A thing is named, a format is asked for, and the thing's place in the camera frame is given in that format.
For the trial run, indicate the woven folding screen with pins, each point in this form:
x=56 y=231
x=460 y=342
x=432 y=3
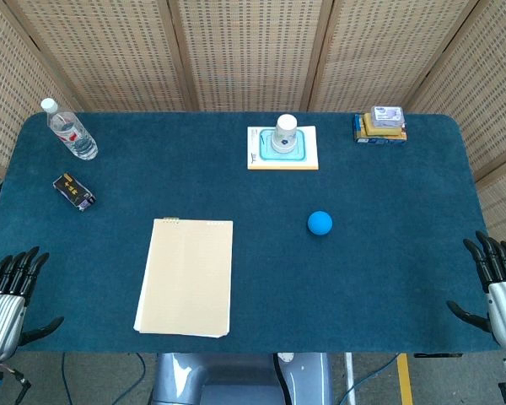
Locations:
x=253 y=55

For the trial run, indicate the white paper cup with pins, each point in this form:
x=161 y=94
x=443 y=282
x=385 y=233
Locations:
x=284 y=135

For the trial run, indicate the clear plastic water bottle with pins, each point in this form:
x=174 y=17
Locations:
x=71 y=133

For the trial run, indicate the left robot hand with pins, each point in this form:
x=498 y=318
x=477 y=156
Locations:
x=0 y=308

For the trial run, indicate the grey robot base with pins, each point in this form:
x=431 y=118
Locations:
x=236 y=379

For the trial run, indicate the white pole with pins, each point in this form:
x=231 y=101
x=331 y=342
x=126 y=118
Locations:
x=350 y=375

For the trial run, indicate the yellow sponge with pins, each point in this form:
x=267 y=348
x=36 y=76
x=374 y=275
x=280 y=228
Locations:
x=383 y=131

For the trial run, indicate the white book with teal cover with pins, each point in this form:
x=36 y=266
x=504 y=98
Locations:
x=278 y=160

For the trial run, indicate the pale purple tissue pack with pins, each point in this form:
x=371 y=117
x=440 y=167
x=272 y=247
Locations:
x=388 y=117

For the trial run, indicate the beige notepad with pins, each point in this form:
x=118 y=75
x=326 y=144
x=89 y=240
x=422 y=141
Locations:
x=185 y=278

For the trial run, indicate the small black box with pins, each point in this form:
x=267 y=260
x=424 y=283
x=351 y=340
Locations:
x=73 y=192

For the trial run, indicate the blue ball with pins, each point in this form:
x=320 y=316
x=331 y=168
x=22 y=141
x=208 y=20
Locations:
x=320 y=222

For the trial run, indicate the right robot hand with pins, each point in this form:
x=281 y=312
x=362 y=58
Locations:
x=502 y=304

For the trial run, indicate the blue table cloth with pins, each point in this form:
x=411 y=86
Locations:
x=253 y=253

